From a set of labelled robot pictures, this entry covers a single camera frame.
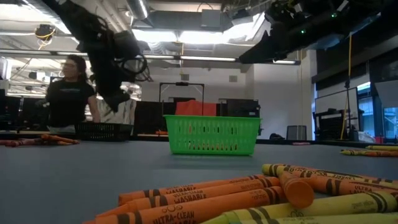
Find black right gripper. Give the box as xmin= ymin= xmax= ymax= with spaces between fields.
xmin=238 ymin=18 xmax=315 ymax=65

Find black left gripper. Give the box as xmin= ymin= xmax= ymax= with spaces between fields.
xmin=93 ymin=40 xmax=131 ymax=112

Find crumpled grey white sheet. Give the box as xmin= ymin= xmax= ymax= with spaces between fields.
xmin=98 ymin=98 xmax=137 ymax=125

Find black plastic basket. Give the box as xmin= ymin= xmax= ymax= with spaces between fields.
xmin=73 ymin=120 xmax=134 ymax=142

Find person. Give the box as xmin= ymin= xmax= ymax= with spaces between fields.
xmin=35 ymin=54 xmax=102 ymax=134

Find black partition panel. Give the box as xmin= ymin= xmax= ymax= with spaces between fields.
xmin=132 ymin=100 xmax=177 ymax=136
xmin=0 ymin=95 xmax=50 ymax=132

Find grey ceiling box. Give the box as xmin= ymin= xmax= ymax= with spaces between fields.
xmin=200 ymin=9 xmax=233 ymax=32

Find ceiling strip light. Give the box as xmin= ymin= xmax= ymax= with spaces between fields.
xmin=142 ymin=54 xmax=297 ymax=65

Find black equipment case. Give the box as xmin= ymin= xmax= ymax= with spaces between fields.
xmin=219 ymin=98 xmax=261 ymax=118

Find orange red panel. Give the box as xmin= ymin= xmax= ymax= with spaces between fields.
xmin=175 ymin=100 xmax=218 ymax=117

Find grey waste bin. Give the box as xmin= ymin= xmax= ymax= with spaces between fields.
xmin=285 ymin=124 xmax=308 ymax=141

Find whiteboard on stand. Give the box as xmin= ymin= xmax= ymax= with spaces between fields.
xmin=313 ymin=86 xmax=359 ymax=141

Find green plastic basket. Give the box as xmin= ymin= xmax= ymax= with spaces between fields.
xmin=163 ymin=114 xmax=262 ymax=156

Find black tripod stand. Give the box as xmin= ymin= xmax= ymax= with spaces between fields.
xmin=343 ymin=77 xmax=354 ymax=141

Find black cart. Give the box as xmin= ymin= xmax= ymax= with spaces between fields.
xmin=313 ymin=108 xmax=358 ymax=141

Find white plastic bag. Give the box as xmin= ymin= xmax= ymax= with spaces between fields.
xmin=357 ymin=130 xmax=376 ymax=144

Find yellow green crayon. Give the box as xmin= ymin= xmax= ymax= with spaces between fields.
xmin=198 ymin=190 xmax=398 ymax=224

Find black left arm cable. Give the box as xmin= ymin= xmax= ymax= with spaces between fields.
xmin=119 ymin=55 xmax=154 ymax=83

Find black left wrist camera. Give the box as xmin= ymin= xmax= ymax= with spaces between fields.
xmin=114 ymin=30 xmax=141 ymax=60

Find black metal frame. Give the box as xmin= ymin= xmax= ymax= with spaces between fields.
xmin=158 ymin=82 xmax=206 ymax=116

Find yellow hanging cable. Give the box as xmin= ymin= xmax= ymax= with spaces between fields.
xmin=340 ymin=34 xmax=354 ymax=141

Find black ceiling cable reel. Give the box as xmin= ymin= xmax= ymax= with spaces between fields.
xmin=33 ymin=24 xmax=57 ymax=50

